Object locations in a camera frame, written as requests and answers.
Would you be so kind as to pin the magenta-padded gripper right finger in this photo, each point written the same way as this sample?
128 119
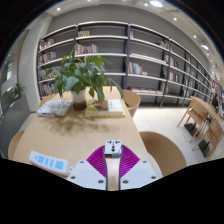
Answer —
140 173

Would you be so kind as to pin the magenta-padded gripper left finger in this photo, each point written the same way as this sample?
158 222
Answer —
85 173

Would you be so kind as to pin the white and blue charger block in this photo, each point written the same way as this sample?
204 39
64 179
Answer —
113 148

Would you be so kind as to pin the white power strip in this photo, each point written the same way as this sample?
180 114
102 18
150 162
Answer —
48 161

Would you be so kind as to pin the yellow-edged picture book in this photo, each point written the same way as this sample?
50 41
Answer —
105 107

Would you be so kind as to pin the white-covered large book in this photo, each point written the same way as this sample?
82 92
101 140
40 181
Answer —
55 108

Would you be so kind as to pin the green potted plant, white vase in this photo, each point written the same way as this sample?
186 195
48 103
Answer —
79 100

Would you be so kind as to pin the grey low partition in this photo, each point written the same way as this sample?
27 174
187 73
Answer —
11 123

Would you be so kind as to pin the person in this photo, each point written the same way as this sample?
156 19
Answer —
215 101

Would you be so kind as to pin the small green potted plant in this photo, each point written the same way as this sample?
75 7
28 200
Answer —
18 90

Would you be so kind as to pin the grey shelf unit with books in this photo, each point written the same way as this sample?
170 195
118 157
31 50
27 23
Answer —
110 30

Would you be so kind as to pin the ceiling lights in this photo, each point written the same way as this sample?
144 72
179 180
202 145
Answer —
156 3

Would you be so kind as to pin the open-frame wooden chair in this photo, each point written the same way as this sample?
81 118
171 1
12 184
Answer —
196 111
213 135

